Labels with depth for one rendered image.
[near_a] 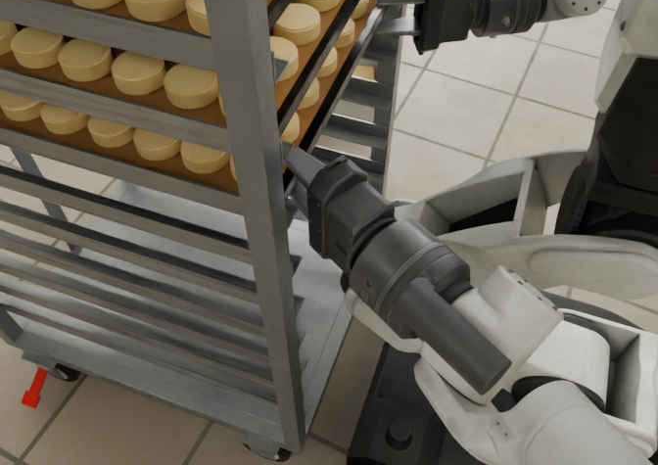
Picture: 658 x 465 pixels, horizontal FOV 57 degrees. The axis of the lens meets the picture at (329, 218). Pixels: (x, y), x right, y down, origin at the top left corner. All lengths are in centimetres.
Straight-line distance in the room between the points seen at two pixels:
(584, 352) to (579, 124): 101
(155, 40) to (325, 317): 85
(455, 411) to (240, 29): 32
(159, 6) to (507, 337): 38
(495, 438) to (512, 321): 9
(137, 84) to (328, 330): 76
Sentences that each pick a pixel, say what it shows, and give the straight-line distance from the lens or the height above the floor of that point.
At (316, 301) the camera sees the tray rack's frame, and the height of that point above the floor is 15.
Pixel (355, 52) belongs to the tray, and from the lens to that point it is 79.
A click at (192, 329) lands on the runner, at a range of 93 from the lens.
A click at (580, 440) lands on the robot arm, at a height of 85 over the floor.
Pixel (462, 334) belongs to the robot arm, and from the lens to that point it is 47.
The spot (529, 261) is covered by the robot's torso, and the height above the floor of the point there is 66.
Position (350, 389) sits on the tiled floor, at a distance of 134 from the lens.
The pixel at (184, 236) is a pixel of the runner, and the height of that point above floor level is 69.
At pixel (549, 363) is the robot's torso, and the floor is 36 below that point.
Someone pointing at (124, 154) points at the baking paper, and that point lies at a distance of 69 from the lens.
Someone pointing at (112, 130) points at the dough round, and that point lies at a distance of 69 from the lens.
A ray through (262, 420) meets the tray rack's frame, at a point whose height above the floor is 15.
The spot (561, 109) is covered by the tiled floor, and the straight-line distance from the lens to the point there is 199.
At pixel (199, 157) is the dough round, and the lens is 64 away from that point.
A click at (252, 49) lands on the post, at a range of 41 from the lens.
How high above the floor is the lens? 124
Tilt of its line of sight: 52 degrees down
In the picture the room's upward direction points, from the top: straight up
